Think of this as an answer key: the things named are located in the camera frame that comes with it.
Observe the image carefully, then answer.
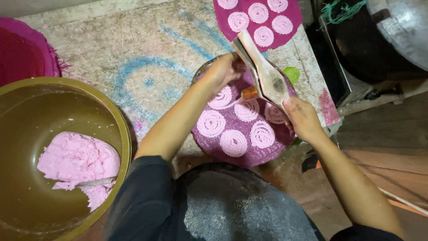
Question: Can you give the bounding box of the metal stove frame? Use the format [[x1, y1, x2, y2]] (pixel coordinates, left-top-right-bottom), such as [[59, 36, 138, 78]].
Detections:
[[318, 15, 403, 105]]

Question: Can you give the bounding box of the thin white stick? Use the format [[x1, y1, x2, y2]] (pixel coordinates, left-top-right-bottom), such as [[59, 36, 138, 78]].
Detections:
[[377, 187, 428, 216]]

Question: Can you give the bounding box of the person's dark clothing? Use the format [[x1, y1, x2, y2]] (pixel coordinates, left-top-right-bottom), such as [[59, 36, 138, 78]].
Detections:
[[106, 155, 406, 241]]

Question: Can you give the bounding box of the stack of magenta mats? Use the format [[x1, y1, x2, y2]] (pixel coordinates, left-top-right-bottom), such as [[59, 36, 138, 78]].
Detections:
[[0, 17, 71, 88]]

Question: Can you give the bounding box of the pink dough lump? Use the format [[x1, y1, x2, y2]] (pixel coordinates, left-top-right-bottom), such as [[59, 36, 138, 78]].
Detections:
[[37, 131, 121, 212]]

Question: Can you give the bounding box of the person's left hand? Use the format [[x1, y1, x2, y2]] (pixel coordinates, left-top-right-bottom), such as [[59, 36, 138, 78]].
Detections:
[[205, 53, 247, 93]]

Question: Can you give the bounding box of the green string bundle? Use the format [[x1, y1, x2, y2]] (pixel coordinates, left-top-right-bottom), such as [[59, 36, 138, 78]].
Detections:
[[320, 0, 368, 25]]

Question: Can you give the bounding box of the person's right hand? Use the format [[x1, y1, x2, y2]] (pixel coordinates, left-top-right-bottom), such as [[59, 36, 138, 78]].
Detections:
[[282, 96, 327, 145]]

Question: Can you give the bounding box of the wooden plank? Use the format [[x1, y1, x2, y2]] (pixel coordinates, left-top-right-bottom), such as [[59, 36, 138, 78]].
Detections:
[[337, 88, 428, 117]]

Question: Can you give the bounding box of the large metal lid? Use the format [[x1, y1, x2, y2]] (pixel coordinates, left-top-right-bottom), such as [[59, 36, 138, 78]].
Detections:
[[367, 0, 428, 72]]

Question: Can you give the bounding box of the purple woven mat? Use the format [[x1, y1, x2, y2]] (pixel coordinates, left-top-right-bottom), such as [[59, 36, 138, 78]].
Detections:
[[213, 0, 303, 53], [191, 65, 298, 169]]

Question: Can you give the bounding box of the metal spoon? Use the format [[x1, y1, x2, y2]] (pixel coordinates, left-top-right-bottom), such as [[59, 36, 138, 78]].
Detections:
[[75, 177, 117, 189]]

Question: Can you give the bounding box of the large black cooking pot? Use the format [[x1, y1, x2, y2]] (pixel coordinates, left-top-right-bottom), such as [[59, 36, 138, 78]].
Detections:
[[323, 0, 428, 84]]

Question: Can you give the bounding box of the group of pink dough spirals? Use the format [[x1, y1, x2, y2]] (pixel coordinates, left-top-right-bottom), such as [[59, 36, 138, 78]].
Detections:
[[217, 0, 294, 48], [196, 86, 290, 158]]

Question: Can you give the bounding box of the large olive green basin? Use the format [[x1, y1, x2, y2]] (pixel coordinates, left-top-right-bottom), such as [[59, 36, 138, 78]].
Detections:
[[0, 77, 132, 241]]

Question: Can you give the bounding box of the wooden dough press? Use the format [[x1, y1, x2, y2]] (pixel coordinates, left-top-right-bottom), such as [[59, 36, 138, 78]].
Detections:
[[231, 29, 291, 110]]

